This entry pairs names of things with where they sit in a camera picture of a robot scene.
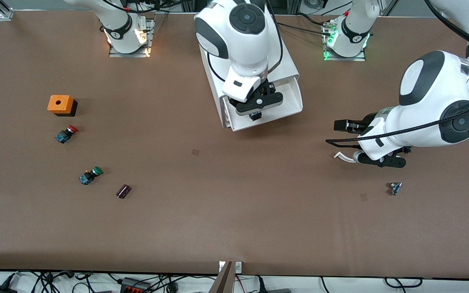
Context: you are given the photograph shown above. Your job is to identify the white cabinet drawer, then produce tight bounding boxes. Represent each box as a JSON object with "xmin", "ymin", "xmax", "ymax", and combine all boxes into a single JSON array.
[{"xmin": 219, "ymin": 77, "xmax": 304, "ymax": 132}]

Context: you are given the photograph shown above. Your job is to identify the white drawer cabinet shell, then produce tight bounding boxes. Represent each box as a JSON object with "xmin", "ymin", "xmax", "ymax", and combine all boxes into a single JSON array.
[{"xmin": 195, "ymin": 15, "xmax": 300, "ymax": 123}]

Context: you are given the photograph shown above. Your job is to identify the green push button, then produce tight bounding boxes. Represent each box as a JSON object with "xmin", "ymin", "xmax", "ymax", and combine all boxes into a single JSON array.
[{"xmin": 79, "ymin": 166, "xmax": 103, "ymax": 186}]

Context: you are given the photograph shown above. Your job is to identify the red mushroom push button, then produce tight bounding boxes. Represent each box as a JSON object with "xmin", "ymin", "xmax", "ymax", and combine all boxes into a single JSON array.
[{"xmin": 54, "ymin": 125, "xmax": 79, "ymax": 144}]

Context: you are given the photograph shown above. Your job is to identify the white semicircular plastic clamp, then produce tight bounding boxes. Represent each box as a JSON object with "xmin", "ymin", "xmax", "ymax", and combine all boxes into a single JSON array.
[{"xmin": 333, "ymin": 151, "xmax": 358, "ymax": 164}]

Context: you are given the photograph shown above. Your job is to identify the black power strip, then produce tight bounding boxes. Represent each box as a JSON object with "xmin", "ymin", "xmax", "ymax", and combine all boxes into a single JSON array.
[{"xmin": 120, "ymin": 277, "xmax": 152, "ymax": 293}]

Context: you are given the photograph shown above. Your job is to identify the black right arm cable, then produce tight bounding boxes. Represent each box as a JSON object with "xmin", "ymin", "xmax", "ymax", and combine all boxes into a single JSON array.
[{"xmin": 207, "ymin": 0, "xmax": 285, "ymax": 82}]

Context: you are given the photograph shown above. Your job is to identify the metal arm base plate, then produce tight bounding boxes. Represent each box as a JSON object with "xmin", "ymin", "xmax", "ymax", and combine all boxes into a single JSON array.
[
  {"xmin": 323, "ymin": 39, "xmax": 368, "ymax": 62},
  {"xmin": 108, "ymin": 15, "xmax": 156, "ymax": 58}
]

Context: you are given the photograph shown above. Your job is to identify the black cable on table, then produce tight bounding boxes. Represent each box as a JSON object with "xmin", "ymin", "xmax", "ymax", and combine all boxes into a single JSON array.
[{"xmin": 275, "ymin": 21, "xmax": 335, "ymax": 38}]

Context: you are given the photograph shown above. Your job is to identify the black looped cable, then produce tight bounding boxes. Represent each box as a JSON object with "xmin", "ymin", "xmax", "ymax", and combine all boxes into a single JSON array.
[{"xmin": 383, "ymin": 276, "xmax": 423, "ymax": 289}]

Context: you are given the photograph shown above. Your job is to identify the white metal bracket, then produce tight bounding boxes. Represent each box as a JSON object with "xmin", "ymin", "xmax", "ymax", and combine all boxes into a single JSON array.
[{"xmin": 218, "ymin": 261, "xmax": 243, "ymax": 273}]

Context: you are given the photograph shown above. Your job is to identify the wooden post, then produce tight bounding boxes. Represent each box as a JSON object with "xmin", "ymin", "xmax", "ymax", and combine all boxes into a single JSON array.
[{"xmin": 208, "ymin": 260, "xmax": 235, "ymax": 293}]

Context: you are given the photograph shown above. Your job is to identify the orange button enclosure box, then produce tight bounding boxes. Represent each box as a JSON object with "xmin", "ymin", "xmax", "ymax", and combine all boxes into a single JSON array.
[{"xmin": 47, "ymin": 94, "xmax": 79, "ymax": 118}]

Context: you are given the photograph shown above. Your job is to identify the aluminium frame profile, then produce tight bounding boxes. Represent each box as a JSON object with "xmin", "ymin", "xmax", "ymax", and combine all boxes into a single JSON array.
[{"xmin": 0, "ymin": 0, "xmax": 15, "ymax": 20}]

